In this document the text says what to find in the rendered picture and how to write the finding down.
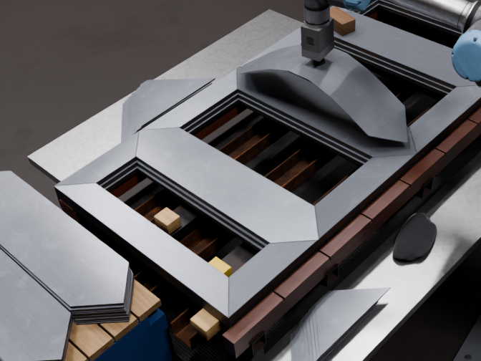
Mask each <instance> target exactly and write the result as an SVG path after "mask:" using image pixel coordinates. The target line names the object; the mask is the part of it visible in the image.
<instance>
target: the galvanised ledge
mask: <svg viewBox="0 0 481 361"><path fill-rule="evenodd" d="M416 213H424V214H425V215H426V216H427V218H429V219H430V220H431V221H432V222H433V223H434V224H436V227H437V232H436V235H435V238H434V241H433V243H432V245H431V247H430V248H429V251H428V252H427V253H426V254H425V255H424V256H421V257H419V258H416V259H414V260H411V261H407V260H406V259H396V258H394V257H393V249H394V245H395V241H396V239H397V236H398V233H399V231H400V229H401V227H402V226H403V225H402V226H401V227H399V228H398V229H397V230H396V231H395V232H394V233H393V234H392V235H391V236H390V237H389V238H388V239H387V240H386V241H385V242H384V243H383V244H382V245H381V246H380V247H379V248H378V249H376V250H375V251H374V252H373V253H372V254H371V255H370V256H369V257H368V258H367V259H366V260H364V261H363V262H362V263H361V264H360V265H359V266H358V267H357V268H356V269H355V270H354V271H352V273H350V275H348V276H347V278H345V280H343V281H342V282H341V283H340V284H339V285H338V286H337V287H336V288H335V289H334V290H347V289H372V288H385V287H391V289H390V290H389V291H388V292H387V293H386V294H385V295H384V296H383V297H382V298H381V299H380V300H379V301H378V303H377V304H376V306H375V308H373V311H372V312H371V313H370V315H369V316H368V317H367V318H366V320H365V321H364V322H363V323H362V324H361V325H360V326H359V327H358V328H357V329H355V330H354V331H353V332H352V333H351V334H350V335H349V336H348V337H347V338H346V339H345V340H344V341H343V342H342V343H341V344H340V345H339V346H338V347H337V348H336V349H335V350H334V351H333V352H332V353H331V354H330V355H329V356H328V357H327V358H326V359H325V360H324V361H369V360H370V359H371V357H372V356H373V355H374V354H375V353H376V352H377V351H378V350H379V349H380V348H381V347H382V346H383V345H384V344H385V343H386V341H387V340H388V339H389V338H390V337H391V336H392V335H393V334H394V333H395V332H396V331H397V330H398V329H399V328H400V327H401V326H402V325H403V324H404V323H405V322H406V321H407V320H408V319H409V318H410V317H411V316H412V315H413V314H414V313H415V311H416V310H417V309H418V308H419V307H420V306H421V305H422V304H423V303H424V302H425V301H426V300H427V299H428V298H429V296H430V295H431V294H432V293H433V292H434V291H435V290H436V289H437V288H438V287H439V286H440V285H441V284H442V283H443V282H444V280H445V279H446V278H447V277H448V276H449V275H450V274H451V273H452V272H453V271H454V270H455V269H456V268H457V267H458V266H459V265H460V264H461V263H462V262H463V261H464V260H465V259H466V258H467V257H468V256H469V255H470V254H471V253H472V251H473V250H474V249H475V248H476V247H477V246H478V245H479V244H480V243H481V151H480V152H479V153H478V154H477V155H476V156H475V157H474V158H473V159H472V160H471V161H470V162H469V163H468V164H467V165H466V166H465V167H464V168H463V169H462V170H461V171H460V172H459V173H457V174H456V175H455V176H454V177H453V178H452V179H451V180H450V181H449V182H448V183H446V184H445V185H444V186H443V187H442V188H441V189H440V190H439V191H438V192H437V193H436V194H434V195H433V196H432V197H431V198H430V199H429V200H428V201H427V202H426V203H425V204H424V205H423V206H422V207H421V208H420V209H419V210H418V211H417V212H416ZM334 290H333V291H334ZM297 326H299V323H298V324H297V325H296V326H294V327H293V328H292V329H291V330H290V331H289V332H288V333H287V334H286V335H285V336H284V337H282V338H281V339H280V340H279V341H278V342H277V343H276V344H275V345H274V346H273V347H272V348H271V349H270V350H269V351H267V353H266V354H265V355H264V356H262V358H260V359H259V360H258V361H291V344H290V334H291V333H292V332H293V331H294V330H295V329H296V328H297Z"/></svg>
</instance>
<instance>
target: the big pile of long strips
mask: <svg viewBox="0 0 481 361"><path fill-rule="evenodd" d="M134 282H135V279H134V274H133V273H132V270H131V269H130V266H129V262H128V261H126V260H125V259H124V258H122V257H121V256H120V255H119V254H118V253H116V252H115V251H113V250H112V249H111V248H110V247H109V246H107V245H106V244H104V243H103V242H102V241H100V240H99V239H98V238H97V237H96V236H94V235H93V234H91V233H90V232H89V231H88V230H87V229H85V228H84V227H83V226H81V225H80V224H79V223H77V222H76V221H75V220H74V219H73V218H71V217H70V216H68V215H67V214H66V213H65V212H63V211H62V210H61V209H59V208H58V207H57V206H55V205H54V204H53V203H52V202H51V201H49V200H48V199H46V198H45V197H44V196H43V195H42V194H40V193H39V192H37V191H36V190H35V189H33V188H32V187H31V186H30V185H29V184H27V183H26V182H24V181H23V180H22V179H21V178H20V177H18V176H17V175H15V174H14V173H13V172H11V171H1V172H0V361H65V357H66V353H67V346H68V342H69V335H70V331H71V327H72V322H74V323H75V324H76V325H81V324H104V323H117V322H129V320H130V310H131V304H132V293H133V287H134Z"/></svg>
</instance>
